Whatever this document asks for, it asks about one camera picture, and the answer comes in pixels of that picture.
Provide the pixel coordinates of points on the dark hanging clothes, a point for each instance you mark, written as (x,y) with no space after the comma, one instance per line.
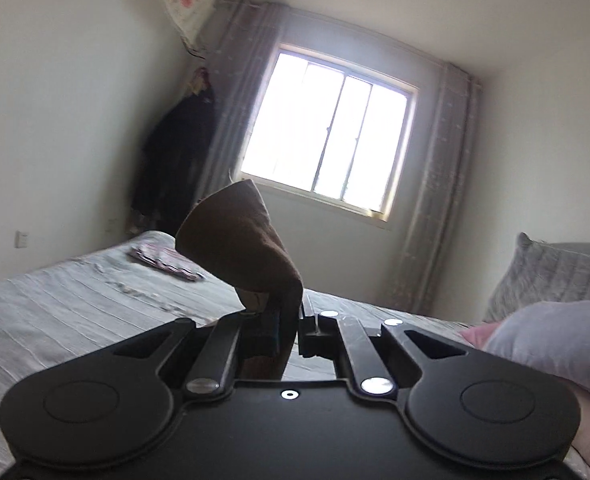
(175,160)

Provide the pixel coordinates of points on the folded patterned cloth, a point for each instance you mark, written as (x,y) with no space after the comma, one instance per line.
(167,261)

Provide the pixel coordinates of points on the grey patterned curtain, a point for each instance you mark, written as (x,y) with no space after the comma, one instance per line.
(445,185)
(235,60)

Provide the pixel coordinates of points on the window with metal bars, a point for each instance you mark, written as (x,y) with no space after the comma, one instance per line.
(325,135)

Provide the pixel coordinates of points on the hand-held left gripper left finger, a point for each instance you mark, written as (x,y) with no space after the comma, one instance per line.
(274,332)

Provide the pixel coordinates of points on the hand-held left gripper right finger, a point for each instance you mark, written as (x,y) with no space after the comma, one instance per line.
(309,334)

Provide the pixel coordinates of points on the brown garment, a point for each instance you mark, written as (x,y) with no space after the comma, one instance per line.
(240,245)

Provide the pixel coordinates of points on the lavender pillow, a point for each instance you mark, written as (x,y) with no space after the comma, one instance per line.
(565,345)

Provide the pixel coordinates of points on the bed with grey striped sheet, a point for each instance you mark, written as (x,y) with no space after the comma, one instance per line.
(50,310)

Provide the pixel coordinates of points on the grey textured pillow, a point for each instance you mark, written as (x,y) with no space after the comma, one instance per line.
(550,275)

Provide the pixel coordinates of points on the white wall socket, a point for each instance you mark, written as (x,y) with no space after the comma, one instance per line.
(22,239)

